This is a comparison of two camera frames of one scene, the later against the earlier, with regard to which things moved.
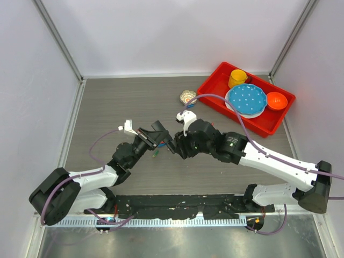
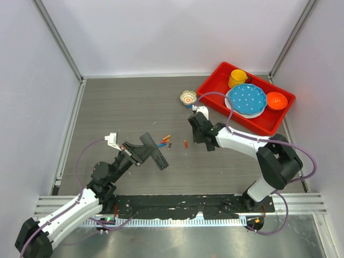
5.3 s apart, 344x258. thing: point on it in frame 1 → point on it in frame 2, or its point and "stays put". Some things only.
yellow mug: x=237 y=77 stays put
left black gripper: x=151 y=138 → x=136 y=153
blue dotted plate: x=248 y=99 stays put
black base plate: x=186 y=206 stays put
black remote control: x=164 y=134 → x=157 y=157
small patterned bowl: x=186 y=95 stays put
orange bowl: x=276 y=100 stays put
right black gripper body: x=188 y=145 → x=198 y=138
